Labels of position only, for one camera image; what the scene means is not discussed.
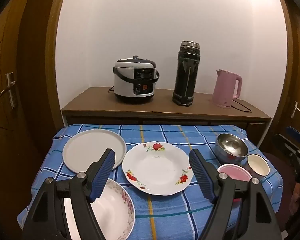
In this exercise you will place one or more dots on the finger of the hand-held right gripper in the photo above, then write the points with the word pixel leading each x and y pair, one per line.
pixel 295 133
pixel 287 145

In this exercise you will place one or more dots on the stainless steel bowl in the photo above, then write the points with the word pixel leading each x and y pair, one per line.
pixel 230 145

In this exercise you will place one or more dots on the white pink-floral bowl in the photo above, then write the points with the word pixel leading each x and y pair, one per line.
pixel 115 215

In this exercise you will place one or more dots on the pink bowl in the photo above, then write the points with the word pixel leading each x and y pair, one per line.
pixel 233 173

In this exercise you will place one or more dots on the pink electric kettle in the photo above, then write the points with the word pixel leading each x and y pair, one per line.
pixel 223 90

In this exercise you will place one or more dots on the black thermos flask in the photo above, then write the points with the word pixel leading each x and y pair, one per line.
pixel 186 80

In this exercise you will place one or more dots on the white and black rice cooker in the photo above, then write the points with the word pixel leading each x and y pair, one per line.
pixel 126 80

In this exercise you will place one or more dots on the white red-flower plate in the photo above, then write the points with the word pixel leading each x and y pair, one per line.
pixel 157 170

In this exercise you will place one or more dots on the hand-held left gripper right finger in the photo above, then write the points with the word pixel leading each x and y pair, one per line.
pixel 202 177

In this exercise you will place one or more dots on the wooden door frame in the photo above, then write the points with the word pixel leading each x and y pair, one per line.
pixel 285 67
pixel 52 55

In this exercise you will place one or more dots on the brown wooden cabinet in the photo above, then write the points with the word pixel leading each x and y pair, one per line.
pixel 150 110

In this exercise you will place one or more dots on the blue checked tablecloth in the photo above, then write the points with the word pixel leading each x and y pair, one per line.
pixel 165 215

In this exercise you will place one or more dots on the grey round plate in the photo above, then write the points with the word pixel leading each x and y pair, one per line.
pixel 90 150

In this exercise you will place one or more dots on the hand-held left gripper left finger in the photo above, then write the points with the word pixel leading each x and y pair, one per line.
pixel 103 177

